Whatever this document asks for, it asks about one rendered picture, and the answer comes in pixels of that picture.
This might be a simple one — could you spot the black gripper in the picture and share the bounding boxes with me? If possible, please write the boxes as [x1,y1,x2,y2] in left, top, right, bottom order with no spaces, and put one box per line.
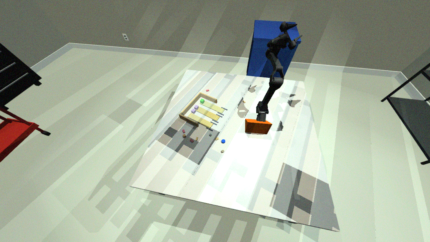
[277,21,302,50]

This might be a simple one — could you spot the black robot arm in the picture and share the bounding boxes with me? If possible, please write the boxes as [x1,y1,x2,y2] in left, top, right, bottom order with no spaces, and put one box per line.
[256,37,288,122]

